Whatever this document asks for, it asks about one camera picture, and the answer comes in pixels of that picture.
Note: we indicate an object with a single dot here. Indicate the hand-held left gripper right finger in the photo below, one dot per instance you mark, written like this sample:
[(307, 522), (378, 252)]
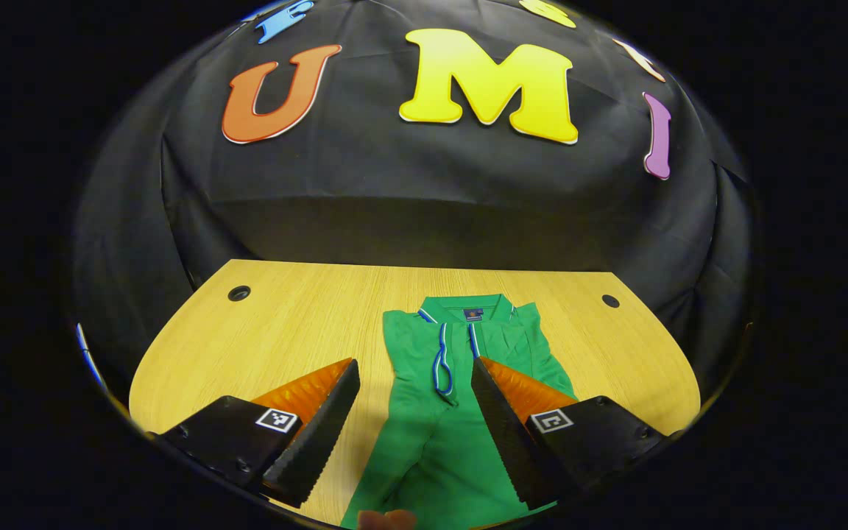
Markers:
[(509, 434)]

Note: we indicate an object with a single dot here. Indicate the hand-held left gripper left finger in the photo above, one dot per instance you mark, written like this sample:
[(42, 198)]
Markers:
[(321, 434)]

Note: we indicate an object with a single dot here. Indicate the green T-shirt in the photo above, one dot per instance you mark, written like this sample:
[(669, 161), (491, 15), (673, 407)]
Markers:
[(424, 449)]

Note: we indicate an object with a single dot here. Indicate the black backdrop cloth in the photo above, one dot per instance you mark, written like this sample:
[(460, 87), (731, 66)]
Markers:
[(394, 184)]

